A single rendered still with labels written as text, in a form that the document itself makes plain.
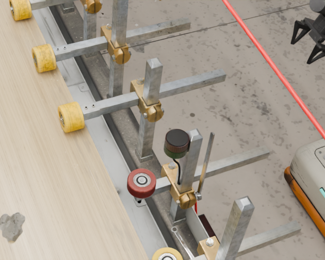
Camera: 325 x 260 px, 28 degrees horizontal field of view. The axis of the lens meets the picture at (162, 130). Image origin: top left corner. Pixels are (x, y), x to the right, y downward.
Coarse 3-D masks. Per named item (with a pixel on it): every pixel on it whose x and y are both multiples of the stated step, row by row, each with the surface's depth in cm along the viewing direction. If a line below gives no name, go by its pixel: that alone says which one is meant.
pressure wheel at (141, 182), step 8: (128, 176) 178; (136, 176) 178; (144, 176) 178; (152, 176) 178; (128, 184) 176; (136, 184) 176; (144, 184) 177; (152, 184) 177; (136, 192) 176; (144, 192) 175; (152, 192) 178
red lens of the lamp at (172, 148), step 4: (168, 132) 162; (188, 136) 162; (188, 140) 161; (168, 144) 160; (168, 148) 161; (172, 148) 160; (176, 148) 160; (180, 148) 160; (184, 148) 161; (176, 152) 161; (180, 152) 161
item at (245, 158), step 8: (248, 152) 193; (256, 152) 193; (264, 152) 193; (216, 160) 190; (224, 160) 190; (232, 160) 190; (240, 160) 191; (248, 160) 192; (256, 160) 194; (200, 168) 187; (208, 168) 188; (216, 168) 188; (224, 168) 189; (232, 168) 191; (200, 176) 187; (208, 176) 189; (160, 184) 183; (168, 184) 183; (160, 192) 184; (136, 200) 181
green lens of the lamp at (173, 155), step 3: (165, 147) 162; (165, 150) 163; (168, 150) 162; (186, 150) 163; (165, 153) 164; (168, 153) 162; (171, 153) 162; (174, 153) 161; (177, 153) 162; (180, 153) 162; (183, 153) 162; (168, 156) 163; (171, 156) 163; (174, 156) 162; (177, 156) 162; (180, 156) 163; (183, 156) 164
